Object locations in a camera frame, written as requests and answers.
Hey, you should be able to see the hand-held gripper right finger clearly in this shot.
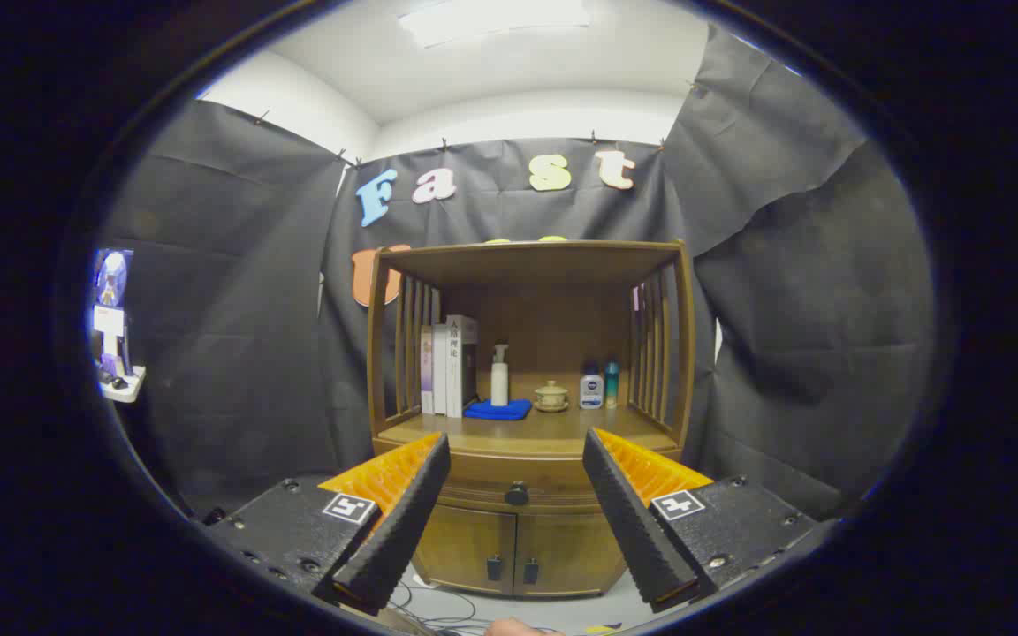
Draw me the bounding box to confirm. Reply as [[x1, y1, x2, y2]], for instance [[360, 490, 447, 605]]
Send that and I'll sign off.
[[581, 428, 819, 614]]

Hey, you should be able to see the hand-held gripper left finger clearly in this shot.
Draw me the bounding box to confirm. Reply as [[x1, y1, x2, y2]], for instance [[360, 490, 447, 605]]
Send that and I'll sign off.
[[200, 431, 452, 617]]

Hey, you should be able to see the wooden drawer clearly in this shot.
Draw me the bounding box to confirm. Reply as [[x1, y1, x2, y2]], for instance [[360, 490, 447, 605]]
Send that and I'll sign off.
[[385, 449, 678, 515]]

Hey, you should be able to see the wooden cabinet door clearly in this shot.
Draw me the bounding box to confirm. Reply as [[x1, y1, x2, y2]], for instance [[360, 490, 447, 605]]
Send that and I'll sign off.
[[414, 503, 517, 594], [513, 511, 627, 598]]

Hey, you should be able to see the wooden countertop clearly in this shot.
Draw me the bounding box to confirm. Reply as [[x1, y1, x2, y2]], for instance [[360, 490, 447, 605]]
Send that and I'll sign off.
[[376, 402, 680, 456]]

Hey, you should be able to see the wooden cabinet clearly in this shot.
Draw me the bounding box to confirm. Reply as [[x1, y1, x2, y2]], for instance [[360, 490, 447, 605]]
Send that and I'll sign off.
[[366, 238, 695, 600]]

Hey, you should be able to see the blue cloth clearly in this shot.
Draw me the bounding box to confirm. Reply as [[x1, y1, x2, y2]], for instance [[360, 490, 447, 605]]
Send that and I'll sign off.
[[463, 398, 533, 421]]

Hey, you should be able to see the lilac book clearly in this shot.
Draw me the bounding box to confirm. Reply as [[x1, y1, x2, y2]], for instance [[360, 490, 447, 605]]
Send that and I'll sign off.
[[421, 325, 436, 414]]

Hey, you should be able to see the thin white book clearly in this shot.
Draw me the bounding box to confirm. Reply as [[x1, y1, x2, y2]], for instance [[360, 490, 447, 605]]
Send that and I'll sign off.
[[432, 323, 450, 416]]

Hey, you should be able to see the thick white book dark cover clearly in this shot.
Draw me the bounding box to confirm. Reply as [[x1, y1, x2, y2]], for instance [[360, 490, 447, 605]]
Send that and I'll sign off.
[[445, 314, 479, 418]]

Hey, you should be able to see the ceiling light panel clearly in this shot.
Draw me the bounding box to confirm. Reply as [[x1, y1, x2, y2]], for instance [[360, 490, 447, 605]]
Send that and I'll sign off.
[[399, 0, 594, 49]]

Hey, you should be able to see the tangle of black cables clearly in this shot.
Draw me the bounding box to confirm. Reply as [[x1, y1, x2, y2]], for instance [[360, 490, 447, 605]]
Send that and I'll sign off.
[[385, 579, 563, 636]]

